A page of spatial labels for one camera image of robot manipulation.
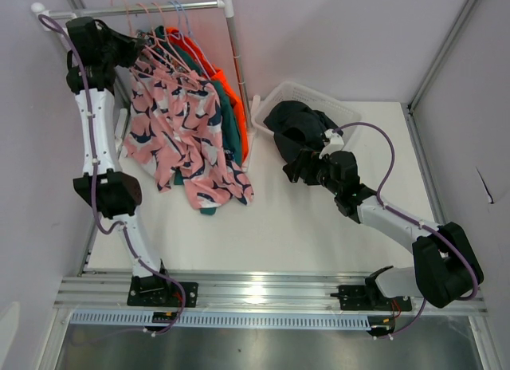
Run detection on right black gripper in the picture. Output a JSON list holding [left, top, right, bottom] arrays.
[[282, 149, 341, 196]]

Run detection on black shorts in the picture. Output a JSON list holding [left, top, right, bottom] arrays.
[[264, 100, 338, 163]]

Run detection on pink wire hanger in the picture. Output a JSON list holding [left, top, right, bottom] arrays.
[[110, 0, 135, 37]]

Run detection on blue wire hanger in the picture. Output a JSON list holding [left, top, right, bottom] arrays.
[[171, 1, 217, 80], [167, 1, 200, 80]]

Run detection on orange shorts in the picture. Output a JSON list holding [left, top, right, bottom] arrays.
[[165, 27, 249, 165]]

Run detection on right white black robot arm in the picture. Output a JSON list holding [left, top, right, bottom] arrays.
[[283, 150, 484, 309]]

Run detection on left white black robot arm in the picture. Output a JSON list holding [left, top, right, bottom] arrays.
[[66, 17, 180, 306]]

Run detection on blue patterned shorts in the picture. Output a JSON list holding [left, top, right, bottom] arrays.
[[135, 30, 190, 73]]

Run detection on teal shorts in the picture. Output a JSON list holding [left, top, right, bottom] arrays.
[[153, 25, 246, 219]]

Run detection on pink patterned shorts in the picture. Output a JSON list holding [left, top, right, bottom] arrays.
[[124, 51, 254, 210]]

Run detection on white plastic basket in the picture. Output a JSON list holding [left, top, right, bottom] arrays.
[[253, 81, 362, 149]]

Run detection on metal clothes rack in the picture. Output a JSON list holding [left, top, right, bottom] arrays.
[[30, 0, 260, 172]]

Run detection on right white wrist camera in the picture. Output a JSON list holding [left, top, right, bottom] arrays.
[[319, 129, 344, 159]]

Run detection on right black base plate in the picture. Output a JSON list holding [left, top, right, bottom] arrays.
[[330, 285, 413, 312]]

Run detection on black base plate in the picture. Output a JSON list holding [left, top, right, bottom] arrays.
[[330, 285, 413, 312], [127, 277, 198, 308]]

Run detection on aluminium mounting rail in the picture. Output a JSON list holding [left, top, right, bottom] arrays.
[[53, 270, 489, 317]]

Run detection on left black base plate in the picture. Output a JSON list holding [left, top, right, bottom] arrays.
[[127, 277, 198, 308]]

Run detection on white slotted cable duct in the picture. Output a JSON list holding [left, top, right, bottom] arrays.
[[69, 309, 371, 331]]

